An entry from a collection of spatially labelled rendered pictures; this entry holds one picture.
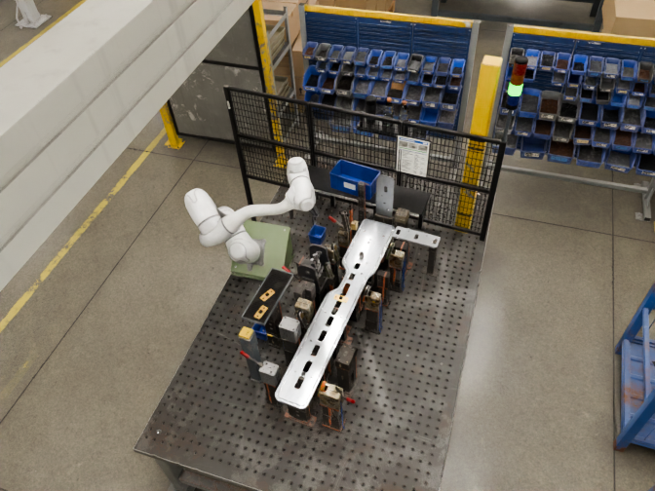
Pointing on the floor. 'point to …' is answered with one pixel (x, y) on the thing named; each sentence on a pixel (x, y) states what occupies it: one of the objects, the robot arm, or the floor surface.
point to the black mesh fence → (357, 150)
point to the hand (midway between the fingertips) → (302, 219)
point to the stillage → (637, 380)
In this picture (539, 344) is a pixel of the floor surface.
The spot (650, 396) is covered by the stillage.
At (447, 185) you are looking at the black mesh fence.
